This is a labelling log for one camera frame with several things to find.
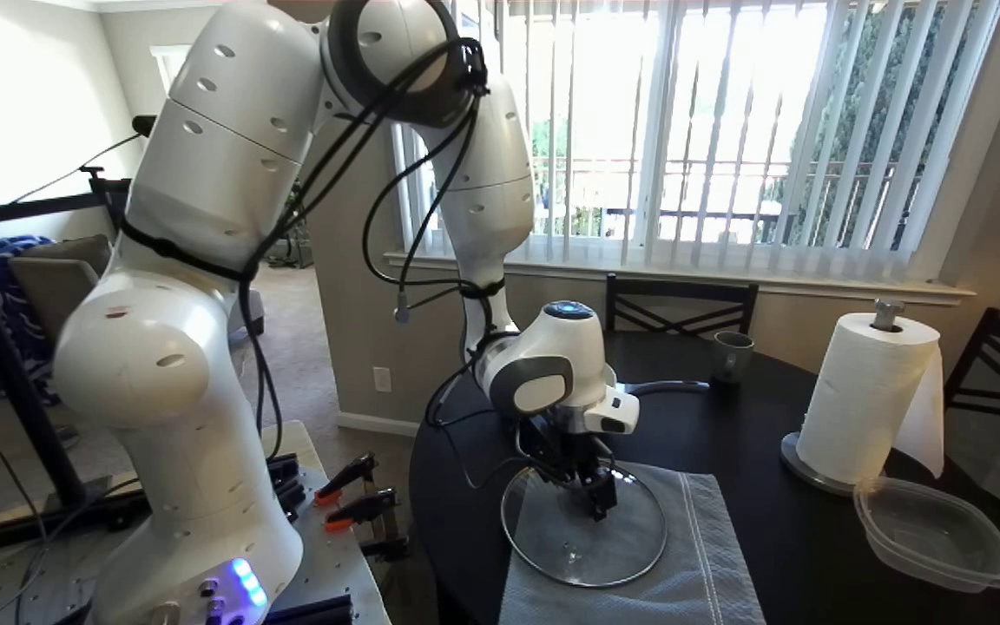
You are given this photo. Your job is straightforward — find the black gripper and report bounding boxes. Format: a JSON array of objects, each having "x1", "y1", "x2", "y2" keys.
[{"x1": 513, "y1": 409, "x2": 625, "y2": 523}]

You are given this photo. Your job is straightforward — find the glass lid with grey knob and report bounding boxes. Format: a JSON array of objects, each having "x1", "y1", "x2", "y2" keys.
[{"x1": 497, "y1": 461, "x2": 671, "y2": 595}]

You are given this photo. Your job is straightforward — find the grey cloth towel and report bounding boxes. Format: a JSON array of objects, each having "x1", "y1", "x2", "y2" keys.
[{"x1": 497, "y1": 457, "x2": 770, "y2": 625}]

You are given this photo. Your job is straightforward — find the grey mug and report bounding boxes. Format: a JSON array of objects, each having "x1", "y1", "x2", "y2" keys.
[{"x1": 710, "y1": 330, "x2": 757, "y2": 389}]

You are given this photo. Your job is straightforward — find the dark wooden chair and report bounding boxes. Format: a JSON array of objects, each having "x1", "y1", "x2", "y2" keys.
[{"x1": 603, "y1": 275, "x2": 762, "y2": 341}]

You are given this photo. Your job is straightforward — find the robot mounting table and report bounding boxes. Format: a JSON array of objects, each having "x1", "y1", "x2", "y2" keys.
[{"x1": 252, "y1": 412, "x2": 397, "y2": 625}]

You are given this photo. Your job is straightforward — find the white paper towel roll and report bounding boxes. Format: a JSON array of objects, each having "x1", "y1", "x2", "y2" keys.
[{"x1": 791, "y1": 308, "x2": 948, "y2": 497}]

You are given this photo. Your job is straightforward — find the clear plastic food container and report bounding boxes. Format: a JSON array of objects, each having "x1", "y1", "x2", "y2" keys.
[{"x1": 852, "y1": 475, "x2": 1000, "y2": 599}]

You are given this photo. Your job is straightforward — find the white vertical blinds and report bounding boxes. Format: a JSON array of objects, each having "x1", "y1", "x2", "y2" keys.
[{"x1": 388, "y1": 0, "x2": 1000, "y2": 290}]

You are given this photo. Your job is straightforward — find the brown cardboard box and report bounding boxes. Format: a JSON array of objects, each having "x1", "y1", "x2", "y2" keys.
[{"x1": 8, "y1": 232, "x2": 119, "y2": 376}]

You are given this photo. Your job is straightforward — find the black clamp with orange handle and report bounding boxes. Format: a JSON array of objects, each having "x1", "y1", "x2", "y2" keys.
[
  {"x1": 313, "y1": 453, "x2": 383, "y2": 506},
  {"x1": 324, "y1": 482, "x2": 404, "y2": 540}
]

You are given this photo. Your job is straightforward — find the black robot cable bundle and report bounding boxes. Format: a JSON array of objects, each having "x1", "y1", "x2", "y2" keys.
[{"x1": 232, "y1": 40, "x2": 492, "y2": 464}]

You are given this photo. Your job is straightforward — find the black camera stand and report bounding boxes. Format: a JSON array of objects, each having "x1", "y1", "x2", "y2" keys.
[{"x1": 0, "y1": 107, "x2": 165, "y2": 563}]

